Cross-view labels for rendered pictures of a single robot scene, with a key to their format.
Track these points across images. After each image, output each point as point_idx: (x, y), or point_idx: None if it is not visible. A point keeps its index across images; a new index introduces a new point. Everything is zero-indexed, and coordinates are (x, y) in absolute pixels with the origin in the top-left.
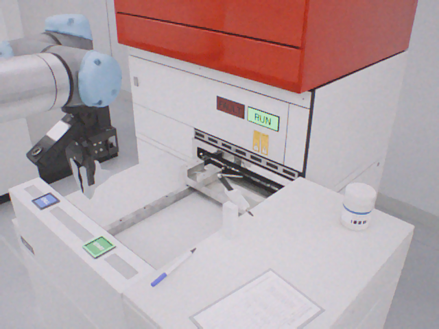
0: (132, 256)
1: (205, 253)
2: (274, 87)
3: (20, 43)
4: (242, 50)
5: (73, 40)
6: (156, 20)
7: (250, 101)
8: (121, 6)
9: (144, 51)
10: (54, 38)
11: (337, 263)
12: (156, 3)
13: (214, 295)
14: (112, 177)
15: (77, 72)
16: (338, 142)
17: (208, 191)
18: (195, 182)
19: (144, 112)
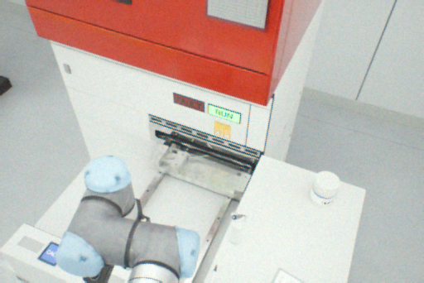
0: None
1: (225, 267)
2: None
3: (93, 233)
4: (205, 69)
5: (122, 191)
6: (93, 26)
7: (209, 100)
8: (36, 2)
9: None
10: (109, 203)
11: (324, 247)
12: (91, 9)
13: None
14: (79, 177)
15: (179, 266)
16: (281, 108)
17: (184, 177)
18: (169, 170)
19: (84, 96)
